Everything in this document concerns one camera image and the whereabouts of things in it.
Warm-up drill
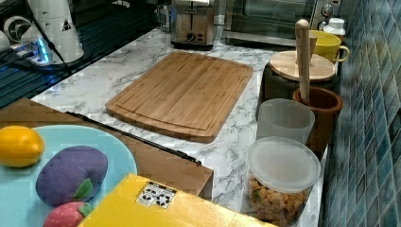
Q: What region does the silver two-slot toaster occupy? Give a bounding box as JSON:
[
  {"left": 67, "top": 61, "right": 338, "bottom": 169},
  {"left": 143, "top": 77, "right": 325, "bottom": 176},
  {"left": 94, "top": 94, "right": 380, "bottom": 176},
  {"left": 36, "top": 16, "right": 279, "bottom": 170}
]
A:
[{"left": 170, "top": 0, "right": 215, "bottom": 49}]

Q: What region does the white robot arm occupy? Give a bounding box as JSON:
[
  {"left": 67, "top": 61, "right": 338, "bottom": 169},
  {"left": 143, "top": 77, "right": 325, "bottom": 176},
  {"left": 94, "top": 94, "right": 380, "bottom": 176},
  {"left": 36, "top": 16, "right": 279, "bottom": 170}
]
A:
[{"left": 3, "top": 0, "right": 84, "bottom": 66}]

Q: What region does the stainless toaster oven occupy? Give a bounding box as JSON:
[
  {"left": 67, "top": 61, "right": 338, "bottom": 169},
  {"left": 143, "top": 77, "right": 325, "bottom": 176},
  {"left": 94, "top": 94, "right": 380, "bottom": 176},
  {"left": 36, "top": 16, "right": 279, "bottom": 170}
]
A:
[{"left": 223, "top": 0, "right": 341, "bottom": 46}]

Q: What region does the bamboo cutting board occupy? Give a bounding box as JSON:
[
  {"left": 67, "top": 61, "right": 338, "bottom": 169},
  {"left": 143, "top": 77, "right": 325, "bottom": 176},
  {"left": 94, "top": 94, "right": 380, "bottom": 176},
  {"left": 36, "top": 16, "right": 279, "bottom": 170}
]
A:
[{"left": 106, "top": 52, "right": 253, "bottom": 143}]

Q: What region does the empty translucent plastic cup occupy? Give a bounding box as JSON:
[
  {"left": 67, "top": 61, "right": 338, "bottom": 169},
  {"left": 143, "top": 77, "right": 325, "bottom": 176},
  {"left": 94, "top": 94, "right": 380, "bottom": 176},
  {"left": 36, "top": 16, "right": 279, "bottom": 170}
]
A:
[{"left": 256, "top": 98, "right": 315, "bottom": 144}]

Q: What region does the black pot with wooden lid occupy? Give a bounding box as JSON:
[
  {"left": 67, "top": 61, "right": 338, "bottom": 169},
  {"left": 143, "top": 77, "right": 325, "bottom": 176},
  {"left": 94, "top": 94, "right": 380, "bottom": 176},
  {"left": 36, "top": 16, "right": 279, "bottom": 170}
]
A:
[{"left": 259, "top": 51, "right": 336, "bottom": 102}]

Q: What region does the lidded jar of cereal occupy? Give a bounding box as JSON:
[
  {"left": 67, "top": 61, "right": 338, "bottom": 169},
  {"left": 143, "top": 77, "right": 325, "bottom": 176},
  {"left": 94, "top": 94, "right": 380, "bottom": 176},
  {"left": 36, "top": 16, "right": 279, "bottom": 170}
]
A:
[{"left": 248, "top": 136, "right": 321, "bottom": 227}]

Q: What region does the yellow cereal box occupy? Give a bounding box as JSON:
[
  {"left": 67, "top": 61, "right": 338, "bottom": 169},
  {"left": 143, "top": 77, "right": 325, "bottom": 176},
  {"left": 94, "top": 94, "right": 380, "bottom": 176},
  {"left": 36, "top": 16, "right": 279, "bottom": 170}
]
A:
[{"left": 78, "top": 174, "right": 276, "bottom": 227}]

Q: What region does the brown wooden utensil holder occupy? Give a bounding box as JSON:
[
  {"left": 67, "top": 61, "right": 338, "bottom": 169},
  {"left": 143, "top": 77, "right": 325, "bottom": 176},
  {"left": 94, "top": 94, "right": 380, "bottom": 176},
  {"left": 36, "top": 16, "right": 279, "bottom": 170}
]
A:
[{"left": 306, "top": 86, "right": 343, "bottom": 160}]

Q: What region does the wooden pestle utensil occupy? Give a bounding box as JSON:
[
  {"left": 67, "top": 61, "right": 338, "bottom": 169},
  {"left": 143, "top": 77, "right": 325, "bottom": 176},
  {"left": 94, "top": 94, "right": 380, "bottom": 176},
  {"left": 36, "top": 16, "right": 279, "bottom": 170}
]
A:
[{"left": 295, "top": 19, "right": 310, "bottom": 105}]

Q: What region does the purple plush eggplant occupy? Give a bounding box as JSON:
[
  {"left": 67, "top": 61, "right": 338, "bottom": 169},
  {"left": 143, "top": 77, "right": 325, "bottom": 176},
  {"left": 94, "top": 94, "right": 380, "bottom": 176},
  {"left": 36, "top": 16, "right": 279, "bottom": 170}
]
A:
[{"left": 36, "top": 146, "right": 108, "bottom": 207}]

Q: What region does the white lidded bottle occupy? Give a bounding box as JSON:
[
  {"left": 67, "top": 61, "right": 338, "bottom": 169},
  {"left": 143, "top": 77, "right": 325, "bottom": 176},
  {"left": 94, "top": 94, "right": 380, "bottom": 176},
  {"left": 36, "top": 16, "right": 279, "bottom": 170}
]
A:
[{"left": 323, "top": 18, "right": 345, "bottom": 40}]

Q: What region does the red toy strawberry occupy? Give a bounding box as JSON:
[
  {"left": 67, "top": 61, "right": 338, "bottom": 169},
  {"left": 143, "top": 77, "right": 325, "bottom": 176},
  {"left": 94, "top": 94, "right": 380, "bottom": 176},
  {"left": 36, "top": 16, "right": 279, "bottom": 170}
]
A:
[{"left": 43, "top": 201, "right": 93, "bottom": 227}]

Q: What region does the yellow toy lemon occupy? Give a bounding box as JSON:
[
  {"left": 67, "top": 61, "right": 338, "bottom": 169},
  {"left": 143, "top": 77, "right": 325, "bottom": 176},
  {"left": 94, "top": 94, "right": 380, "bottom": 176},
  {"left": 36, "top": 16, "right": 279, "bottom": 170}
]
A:
[{"left": 0, "top": 126, "right": 44, "bottom": 167}]

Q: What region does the light blue plate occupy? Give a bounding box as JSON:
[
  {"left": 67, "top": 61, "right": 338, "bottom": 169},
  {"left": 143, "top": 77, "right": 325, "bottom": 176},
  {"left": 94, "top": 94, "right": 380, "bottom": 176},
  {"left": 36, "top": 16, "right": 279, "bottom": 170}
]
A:
[{"left": 0, "top": 125, "right": 137, "bottom": 227}]

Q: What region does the wooden tray with black handle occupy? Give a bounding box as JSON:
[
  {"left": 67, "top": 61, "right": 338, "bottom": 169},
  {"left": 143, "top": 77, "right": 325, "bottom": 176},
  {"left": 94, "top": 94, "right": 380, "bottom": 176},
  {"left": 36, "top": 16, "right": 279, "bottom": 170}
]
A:
[{"left": 0, "top": 98, "right": 214, "bottom": 200}]

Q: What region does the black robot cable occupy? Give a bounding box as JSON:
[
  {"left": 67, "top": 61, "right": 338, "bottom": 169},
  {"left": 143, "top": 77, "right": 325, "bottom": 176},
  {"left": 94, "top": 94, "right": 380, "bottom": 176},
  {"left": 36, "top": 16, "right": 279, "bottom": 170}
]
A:
[{"left": 18, "top": 0, "right": 72, "bottom": 72}]

